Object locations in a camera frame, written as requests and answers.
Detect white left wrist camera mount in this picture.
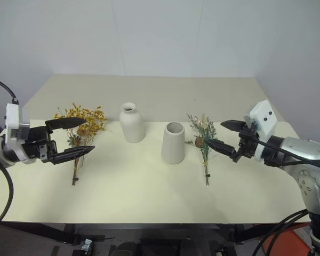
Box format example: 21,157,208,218
4,102,30,146

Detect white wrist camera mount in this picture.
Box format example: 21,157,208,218
4,102,30,146
243,100,278,162

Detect black table frame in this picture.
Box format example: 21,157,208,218
0,220,313,246

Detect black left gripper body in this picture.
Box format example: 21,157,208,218
20,125,57,164

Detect white bottle-shaped ceramic vase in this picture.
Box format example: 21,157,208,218
119,102,146,143

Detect white conical ceramic vase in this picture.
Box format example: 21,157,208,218
161,122,185,165

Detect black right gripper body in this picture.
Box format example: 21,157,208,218
233,120,259,163

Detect green dried flower bouquet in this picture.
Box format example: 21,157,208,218
185,113,219,187

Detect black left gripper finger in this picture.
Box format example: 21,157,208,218
46,145,96,165
45,117,87,132

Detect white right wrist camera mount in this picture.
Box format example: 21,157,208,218
243,100,278,162

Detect yellow dried flower bouquet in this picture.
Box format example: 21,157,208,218
53,102,109,187

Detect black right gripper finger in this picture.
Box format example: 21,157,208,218
207,139,237,161
220,120,246,132

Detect red object under table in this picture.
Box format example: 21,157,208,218
262,228,313,256

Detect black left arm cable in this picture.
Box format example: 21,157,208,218
0,76,19,256

